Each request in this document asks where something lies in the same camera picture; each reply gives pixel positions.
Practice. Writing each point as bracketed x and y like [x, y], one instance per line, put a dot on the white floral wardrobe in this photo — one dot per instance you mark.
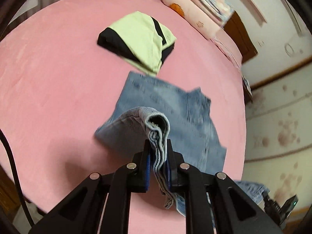
[278, 139]

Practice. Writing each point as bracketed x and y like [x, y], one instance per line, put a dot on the green and black folded garment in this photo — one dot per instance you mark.
[140, 40]

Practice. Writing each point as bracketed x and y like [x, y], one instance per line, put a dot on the folded floral quilt stack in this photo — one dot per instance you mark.
[206, 16]

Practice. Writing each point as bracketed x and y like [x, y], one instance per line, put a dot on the pink wall shelf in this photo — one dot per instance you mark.
[255, 12]

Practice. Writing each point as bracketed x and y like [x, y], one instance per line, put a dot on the brown wooden headboard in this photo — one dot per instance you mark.
[235, 28]

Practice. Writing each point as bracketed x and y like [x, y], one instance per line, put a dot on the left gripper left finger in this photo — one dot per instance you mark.
[100, 203]

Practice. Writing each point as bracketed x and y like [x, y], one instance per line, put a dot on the pink bed sheet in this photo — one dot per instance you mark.
[58, 86]

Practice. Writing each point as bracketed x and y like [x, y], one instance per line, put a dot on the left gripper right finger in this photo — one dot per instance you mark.
[214, 203]

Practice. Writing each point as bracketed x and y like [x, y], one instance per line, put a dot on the blue denim jacket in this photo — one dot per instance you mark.
[150, 109]

